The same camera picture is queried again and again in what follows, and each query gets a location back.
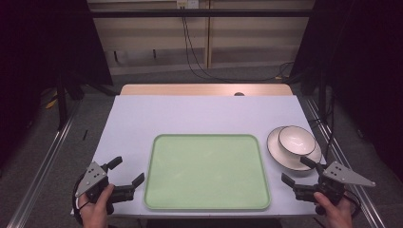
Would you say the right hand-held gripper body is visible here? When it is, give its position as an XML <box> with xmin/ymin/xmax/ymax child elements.
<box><xmin>315</xmin><ymin>161</ymin><xmax>376</xmax><ymax>217</ymax></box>

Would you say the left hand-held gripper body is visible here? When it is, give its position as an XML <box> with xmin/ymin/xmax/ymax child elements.
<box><xmin>74</xmin><ymin>161</ymin><xmax>122</xmax><ymax>216</ymax></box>

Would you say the white plate with dark rim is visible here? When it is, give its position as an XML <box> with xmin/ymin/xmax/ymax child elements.
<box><xmin>266</xmin><ymin>125</ymin><xmax>323</xmax><ymax>172</ymax></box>

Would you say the white bowl with dark rim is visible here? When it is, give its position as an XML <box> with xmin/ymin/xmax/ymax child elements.
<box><xmin>278</xmin><ymin>124</ymin><xmax>317</xmax><ymax>157</ymax></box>

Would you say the light green tray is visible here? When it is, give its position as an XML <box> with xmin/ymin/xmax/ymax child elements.
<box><xmin>144</xmin><ymin>133</ymin><xmax>272</xmax><ymax>213</ymax></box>

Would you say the person's left hand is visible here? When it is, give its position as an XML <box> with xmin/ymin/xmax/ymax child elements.
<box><xmin>78</xmin><ymin>183</ymin><xmax>115</xmax><ymax>228</ymax></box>

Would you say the person's right hand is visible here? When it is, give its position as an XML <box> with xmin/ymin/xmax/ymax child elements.
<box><xmin>313</xmin><ymin>191</ymin><xmax>354</xmax><ymax>228</ymax></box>

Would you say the black metal stand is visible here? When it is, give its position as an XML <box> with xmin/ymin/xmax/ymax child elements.
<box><xmin>317</xmin><ymin>60</ymin><xmax>329</xmax><ymax>122</ymax></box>
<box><xmin>54</xmin><ymin>69</ymin><xmax>70</xmax><ymax>131</ymax></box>

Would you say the white table cover sheet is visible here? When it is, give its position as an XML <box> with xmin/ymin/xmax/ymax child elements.
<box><xmin>70</xmin><ymin>94</ymin><xmax>328</xmax><ymax>219</ymax></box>

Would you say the yellow floor marker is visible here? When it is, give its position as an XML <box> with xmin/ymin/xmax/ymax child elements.
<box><xmin>44</xmin><ymin>89</ymin><xmax>60</xmax><ymax>110</ymax></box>

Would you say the dark curtain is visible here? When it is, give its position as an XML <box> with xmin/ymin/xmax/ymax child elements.
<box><xmin>290</xmin><ymin>0</ymin><xmax>403</xmax><ymax>175</ymax></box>
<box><xmin>0</xmin><ymin>0</ymin><xmax>114</xmax><ymax>172</ymax></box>

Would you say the metal floor rail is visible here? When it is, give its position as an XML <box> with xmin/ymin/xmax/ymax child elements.
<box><xmin>6</xmin><ymin>101</ymin><xmax>82</xmax><ymax>228</ymax></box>
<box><xmin>303</xmin><ymin>96</ymin><xmax>387</xmax><ymax>228</ymax></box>

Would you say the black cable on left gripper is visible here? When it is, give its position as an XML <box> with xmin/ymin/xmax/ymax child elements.
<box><xmin>71</xmin><ymin>173</ymin><xmax>89</xmax><ymax>220</ymax></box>

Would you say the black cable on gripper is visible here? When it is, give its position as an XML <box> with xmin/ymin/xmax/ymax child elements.
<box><xmin>343</xmin><ymin>189</ymin><xmax>362</xmax><ymax>219</ymax></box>
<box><xmin>71</xmin><ymin>173</ymin><xmax>89</xmax><ymax>220</ymax></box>

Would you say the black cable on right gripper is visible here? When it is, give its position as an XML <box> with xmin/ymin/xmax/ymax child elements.
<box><xmin>343</xmin><ymin>189</ymin><xmax>362</xmax><ymax>219</ymax></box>

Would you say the black cable beside table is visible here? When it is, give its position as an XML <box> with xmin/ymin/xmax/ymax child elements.
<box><xmin>307</xmin><ymin>94</ymin><xmax>337</xmax><ymax>162</ymax></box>

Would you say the long black wall cable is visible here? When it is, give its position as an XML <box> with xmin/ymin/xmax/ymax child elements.
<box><xmin>181</xmin><ymin>7</ymin><xmax>296</xmax><ymax>84</ymax></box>

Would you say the wooden wall post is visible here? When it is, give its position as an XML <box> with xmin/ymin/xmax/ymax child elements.
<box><xmin>204</xmin><ymin>0</ymin><xmax>213</xmax><ymax>69</ymax></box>

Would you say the black horizontal frame bar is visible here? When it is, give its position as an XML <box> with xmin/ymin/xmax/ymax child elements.
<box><xmin>89</xmin><ymin>9</ymin><xmax>314</xmax><ymax>19</ymax></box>

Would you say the white wall socket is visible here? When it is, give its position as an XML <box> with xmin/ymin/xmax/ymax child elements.
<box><xmin>176</xmin><ymin>0</ymin><xmax>201</xmax><ymax>10</ymax></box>

